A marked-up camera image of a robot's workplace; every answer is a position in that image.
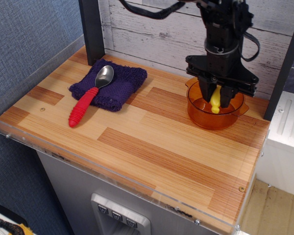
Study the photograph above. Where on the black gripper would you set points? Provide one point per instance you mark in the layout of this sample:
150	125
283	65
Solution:
224	69

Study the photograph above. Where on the yellow toy banana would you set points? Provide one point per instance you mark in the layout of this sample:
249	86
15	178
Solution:
215	100

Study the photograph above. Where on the orange transparent plastic bowl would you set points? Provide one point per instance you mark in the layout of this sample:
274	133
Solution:
200	113

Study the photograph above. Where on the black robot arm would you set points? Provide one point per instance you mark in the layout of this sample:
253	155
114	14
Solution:
226	23

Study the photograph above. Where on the white ribbed appliance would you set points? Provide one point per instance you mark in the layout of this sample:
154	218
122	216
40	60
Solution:
281	128

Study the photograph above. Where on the purple folded cloth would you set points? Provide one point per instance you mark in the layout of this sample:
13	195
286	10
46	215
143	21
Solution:
126	81

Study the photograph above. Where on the grey cabinet with button panel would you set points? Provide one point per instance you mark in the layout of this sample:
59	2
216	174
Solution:
97	206

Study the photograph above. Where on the dark right vertical post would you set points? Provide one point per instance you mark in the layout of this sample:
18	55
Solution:
281	80

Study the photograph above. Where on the dark vertical post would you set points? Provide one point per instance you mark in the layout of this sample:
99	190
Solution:
91	24
281	80

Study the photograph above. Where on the red handled metal spoon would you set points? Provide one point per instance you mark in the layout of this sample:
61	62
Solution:
103	78

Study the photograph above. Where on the dark left vertical post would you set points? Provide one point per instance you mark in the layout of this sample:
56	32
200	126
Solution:
91	24

